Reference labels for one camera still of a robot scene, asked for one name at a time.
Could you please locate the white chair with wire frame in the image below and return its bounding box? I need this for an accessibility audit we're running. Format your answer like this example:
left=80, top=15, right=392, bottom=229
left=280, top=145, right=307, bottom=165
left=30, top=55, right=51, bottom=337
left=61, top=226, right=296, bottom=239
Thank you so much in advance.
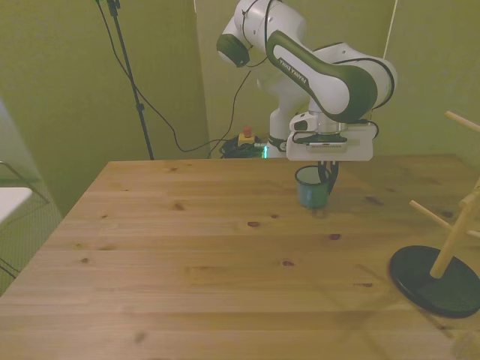
left=0, top=160, right=50, bottom=281

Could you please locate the black tripod cable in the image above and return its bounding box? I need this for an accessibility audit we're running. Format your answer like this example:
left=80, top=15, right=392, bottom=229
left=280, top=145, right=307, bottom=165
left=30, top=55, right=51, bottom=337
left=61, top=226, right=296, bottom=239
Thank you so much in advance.
left=95, top=0, right=241, bottom=153

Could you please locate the black tripod stand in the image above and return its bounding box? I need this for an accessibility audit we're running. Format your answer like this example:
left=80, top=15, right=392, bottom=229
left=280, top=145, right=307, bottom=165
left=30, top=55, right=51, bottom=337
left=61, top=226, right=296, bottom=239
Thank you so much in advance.
left=106, top=0, right=155, bottom=161

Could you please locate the blue enamel mug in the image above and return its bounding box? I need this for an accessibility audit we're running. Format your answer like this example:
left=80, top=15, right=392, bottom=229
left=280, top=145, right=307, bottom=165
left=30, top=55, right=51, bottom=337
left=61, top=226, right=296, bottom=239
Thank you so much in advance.
left=294, top=165, right=333, bottom=210

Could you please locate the yellow emergency stop button box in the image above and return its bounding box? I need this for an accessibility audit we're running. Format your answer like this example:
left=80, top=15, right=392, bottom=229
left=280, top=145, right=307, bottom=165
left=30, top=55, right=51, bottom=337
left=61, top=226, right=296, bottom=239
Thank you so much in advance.
left=238, top=126, right=257, bottom=146

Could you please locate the wooden mug tree black base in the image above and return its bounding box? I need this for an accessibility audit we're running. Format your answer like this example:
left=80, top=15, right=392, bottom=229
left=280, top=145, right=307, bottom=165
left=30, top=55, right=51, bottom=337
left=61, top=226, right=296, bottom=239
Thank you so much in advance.
left=388, top=110, right=480, bottom=320

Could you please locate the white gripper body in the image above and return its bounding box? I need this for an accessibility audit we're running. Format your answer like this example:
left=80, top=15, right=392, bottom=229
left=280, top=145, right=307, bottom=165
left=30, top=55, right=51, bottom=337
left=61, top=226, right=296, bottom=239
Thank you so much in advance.
left=286, top=125, right=375, bottom=163

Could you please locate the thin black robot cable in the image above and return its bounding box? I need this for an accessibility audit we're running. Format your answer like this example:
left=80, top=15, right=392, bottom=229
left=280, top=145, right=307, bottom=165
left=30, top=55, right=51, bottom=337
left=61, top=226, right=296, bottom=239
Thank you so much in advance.
left=219, top=67, right=271, bottom=151

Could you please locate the black coiled cable bundle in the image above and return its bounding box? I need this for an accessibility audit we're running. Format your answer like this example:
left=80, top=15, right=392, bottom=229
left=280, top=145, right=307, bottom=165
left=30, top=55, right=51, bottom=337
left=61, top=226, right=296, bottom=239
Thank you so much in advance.
left=219, top=138, right=269, bottom=159

